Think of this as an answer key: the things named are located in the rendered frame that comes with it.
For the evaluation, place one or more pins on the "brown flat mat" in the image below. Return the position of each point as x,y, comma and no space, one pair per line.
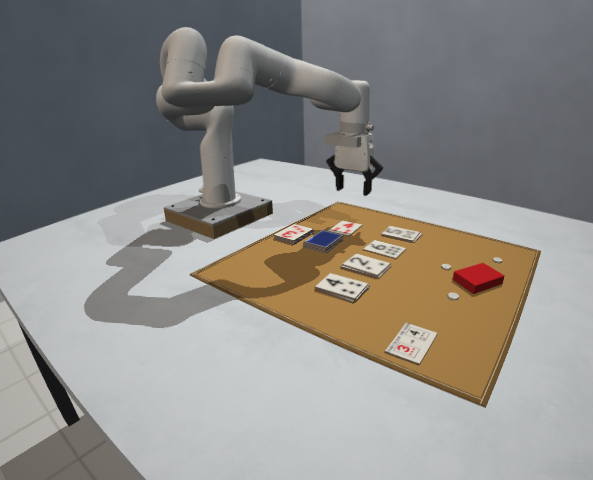
471,330

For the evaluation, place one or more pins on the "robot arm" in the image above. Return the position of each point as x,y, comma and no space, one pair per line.
242,64

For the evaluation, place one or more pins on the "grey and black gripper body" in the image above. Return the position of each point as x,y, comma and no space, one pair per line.
356,159

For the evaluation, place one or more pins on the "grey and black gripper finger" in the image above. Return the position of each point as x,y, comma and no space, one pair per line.
368,179
337,173

